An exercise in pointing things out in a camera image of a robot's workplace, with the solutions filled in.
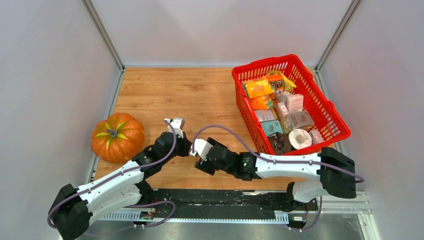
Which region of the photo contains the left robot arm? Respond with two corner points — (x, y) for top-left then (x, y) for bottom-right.
(47, 132), (192, 240)

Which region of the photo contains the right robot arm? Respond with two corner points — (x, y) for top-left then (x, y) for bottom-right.
(189, 138), (359, 210)

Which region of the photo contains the teal box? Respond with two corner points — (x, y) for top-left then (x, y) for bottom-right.
(260, 120), (284, 137)

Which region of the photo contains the orange snack box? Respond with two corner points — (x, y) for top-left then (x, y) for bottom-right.
(241, 77), (275, 99)

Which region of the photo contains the pink small box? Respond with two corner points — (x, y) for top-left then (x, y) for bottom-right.
(286, 94), (304, 113)

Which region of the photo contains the orange pumpkin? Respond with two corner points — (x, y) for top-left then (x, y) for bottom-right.
(90, 113), (145, 164)

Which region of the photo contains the white tape roll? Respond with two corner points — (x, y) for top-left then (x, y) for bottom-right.
(288, 129), (312, 150)

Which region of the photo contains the pink white carton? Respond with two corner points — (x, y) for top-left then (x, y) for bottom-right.
(281, 110), (315, 132)

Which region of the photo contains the yellow snack bag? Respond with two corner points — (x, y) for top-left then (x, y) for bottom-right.
(265, 70), (297, 92)

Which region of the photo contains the red plastic basket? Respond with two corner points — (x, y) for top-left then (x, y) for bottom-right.
(231, 54), (351, 155)

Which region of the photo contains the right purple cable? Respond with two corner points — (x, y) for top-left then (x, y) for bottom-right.
(191, 124), (366, 232)

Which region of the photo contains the purple cable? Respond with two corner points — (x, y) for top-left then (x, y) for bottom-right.
(46, 119), (178, 238)
(191, 124), (366, 232)

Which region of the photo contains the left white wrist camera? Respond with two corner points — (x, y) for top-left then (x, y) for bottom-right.
(164, 117), (185, 138)

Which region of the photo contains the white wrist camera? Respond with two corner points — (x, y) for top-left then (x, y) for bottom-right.
(188, 138), (213, 161)
(164, 117), (185, 138)

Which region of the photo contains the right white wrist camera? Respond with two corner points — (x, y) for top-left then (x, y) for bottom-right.
(188, 138), (213, 161)

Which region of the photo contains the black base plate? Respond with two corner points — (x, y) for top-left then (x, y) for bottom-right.
(139, 188), (318, 220)

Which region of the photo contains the aluminium frame rail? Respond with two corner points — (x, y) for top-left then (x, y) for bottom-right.
(57, 187), (382, 240)

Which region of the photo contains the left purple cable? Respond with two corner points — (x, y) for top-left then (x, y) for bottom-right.
(46, 119), (178, 238)

